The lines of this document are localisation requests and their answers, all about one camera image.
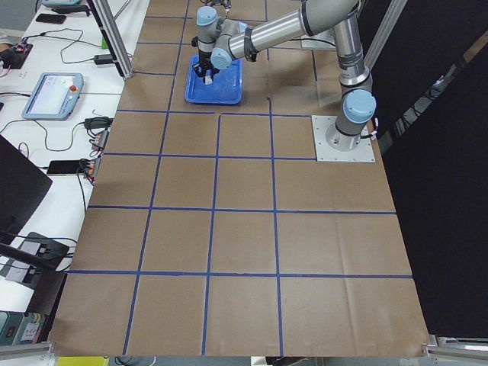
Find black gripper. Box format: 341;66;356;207
193;50;220;79

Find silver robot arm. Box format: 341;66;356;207
191;1;377;152

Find blue plastic tray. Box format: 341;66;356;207
185;54;242;105

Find black power adapter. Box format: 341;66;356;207
93;54;114;66

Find blue robot teach pendant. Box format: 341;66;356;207
21;72;84;120

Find black smartphone on desk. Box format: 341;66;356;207
47;160;80;175

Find black monitor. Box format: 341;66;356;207
1;137;69;271

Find aluminium frame post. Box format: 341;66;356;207
86;0;134;80

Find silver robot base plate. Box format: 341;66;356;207
311;115;376;163

